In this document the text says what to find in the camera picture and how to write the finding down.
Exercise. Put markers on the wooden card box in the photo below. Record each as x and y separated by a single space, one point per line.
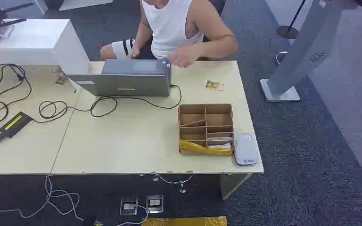
205 124

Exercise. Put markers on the gold foil wrap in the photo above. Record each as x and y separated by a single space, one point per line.
204 148

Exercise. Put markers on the cards in wooden box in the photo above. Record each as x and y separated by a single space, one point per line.
220 142

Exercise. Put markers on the grey laptop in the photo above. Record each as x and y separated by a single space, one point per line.
128 81

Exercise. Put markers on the white card stack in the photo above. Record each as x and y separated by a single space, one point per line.
245 149

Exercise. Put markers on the person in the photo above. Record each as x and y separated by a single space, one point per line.
168 28

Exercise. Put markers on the steel floor socket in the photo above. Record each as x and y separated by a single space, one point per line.
129 206
154 204

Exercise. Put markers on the gold foil sheet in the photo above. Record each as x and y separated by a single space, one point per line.
184 221

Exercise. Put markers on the grey kiosk stand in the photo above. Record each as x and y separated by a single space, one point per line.
299 53

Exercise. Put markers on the white cabinet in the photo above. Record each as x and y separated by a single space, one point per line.
35 42

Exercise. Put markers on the black power adapter brick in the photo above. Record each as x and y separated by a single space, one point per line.
15 124

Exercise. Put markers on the black stanchion post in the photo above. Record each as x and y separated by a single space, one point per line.
290 26

